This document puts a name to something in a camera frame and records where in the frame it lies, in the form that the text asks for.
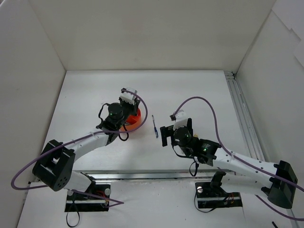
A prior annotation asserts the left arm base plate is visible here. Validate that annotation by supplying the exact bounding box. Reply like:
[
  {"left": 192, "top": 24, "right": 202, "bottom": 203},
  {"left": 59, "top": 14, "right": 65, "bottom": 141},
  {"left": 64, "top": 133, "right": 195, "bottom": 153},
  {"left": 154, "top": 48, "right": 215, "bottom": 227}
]
[{"left": 65, "top": 182, "right": 111, "bottom": 212}]

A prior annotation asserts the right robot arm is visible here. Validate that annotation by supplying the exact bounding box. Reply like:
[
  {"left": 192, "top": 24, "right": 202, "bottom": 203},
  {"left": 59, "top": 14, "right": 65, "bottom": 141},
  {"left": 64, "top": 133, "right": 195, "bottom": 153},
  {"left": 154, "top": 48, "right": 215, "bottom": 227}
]
[{"left": 160, "top": 118, "right": 298, "bottom": 209}]

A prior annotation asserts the blue gel pen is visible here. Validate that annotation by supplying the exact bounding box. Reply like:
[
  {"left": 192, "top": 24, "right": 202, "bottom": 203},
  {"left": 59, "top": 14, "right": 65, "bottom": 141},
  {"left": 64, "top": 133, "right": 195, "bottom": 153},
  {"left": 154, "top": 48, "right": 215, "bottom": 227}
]
[{"left": 152, "top": 114, "right": 159, "bottom": 138}]

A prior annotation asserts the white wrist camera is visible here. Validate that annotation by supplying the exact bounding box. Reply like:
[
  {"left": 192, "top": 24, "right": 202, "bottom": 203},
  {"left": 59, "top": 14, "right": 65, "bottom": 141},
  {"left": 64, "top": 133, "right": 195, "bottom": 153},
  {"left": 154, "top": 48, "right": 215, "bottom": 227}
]
[
  {"left": 119, "top": 87, "right": 137, "bottom": 105},
  {"left": 170, "top": 110, "right": 188, "bottom": 131}
]

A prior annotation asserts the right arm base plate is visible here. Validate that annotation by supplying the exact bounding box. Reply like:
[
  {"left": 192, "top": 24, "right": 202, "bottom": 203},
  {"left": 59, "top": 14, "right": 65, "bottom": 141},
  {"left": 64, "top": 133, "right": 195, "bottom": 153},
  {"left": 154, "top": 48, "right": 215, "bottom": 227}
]
[{"left": 193, "top": 171, "right": 243, "bottom": 213}]

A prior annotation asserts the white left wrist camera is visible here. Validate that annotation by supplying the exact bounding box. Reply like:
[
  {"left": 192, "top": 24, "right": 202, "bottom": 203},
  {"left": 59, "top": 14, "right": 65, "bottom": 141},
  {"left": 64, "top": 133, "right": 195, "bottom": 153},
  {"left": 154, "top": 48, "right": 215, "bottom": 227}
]
[{"left": 119, "top": 87, "right": 137, "bottom": 105}]

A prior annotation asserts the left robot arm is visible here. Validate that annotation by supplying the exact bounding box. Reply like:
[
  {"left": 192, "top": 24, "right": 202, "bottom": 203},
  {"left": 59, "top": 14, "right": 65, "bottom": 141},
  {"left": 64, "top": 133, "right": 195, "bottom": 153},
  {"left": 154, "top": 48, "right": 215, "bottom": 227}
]
[{"left": 32, "top": 96, "right": 140, "bottom": 199}]

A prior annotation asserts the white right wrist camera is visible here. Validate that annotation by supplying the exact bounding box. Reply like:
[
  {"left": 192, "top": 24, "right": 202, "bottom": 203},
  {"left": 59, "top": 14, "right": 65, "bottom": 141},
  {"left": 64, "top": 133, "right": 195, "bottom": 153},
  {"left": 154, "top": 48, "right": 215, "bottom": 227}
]
[{"left": 170, "top": 110, "right": 188, "bottom": 131}]

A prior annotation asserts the orange round divided organizer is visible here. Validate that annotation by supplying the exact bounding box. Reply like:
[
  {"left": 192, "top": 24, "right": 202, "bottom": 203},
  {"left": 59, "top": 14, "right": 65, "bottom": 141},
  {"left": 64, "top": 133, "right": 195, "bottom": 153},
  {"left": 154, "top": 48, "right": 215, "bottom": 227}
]
[{"left": 120, "top": 108, "right": 142, "bottom": 131}]

